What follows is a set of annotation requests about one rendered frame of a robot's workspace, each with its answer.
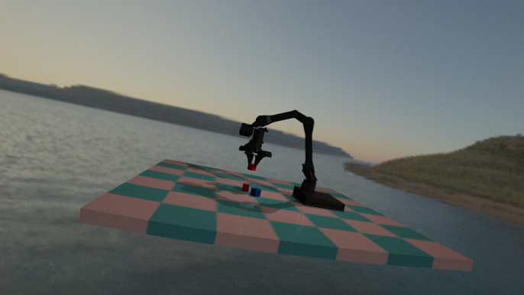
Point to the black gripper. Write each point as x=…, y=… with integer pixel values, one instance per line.
x=259, y=152

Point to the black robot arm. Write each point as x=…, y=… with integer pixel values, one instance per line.
x=308, y=169

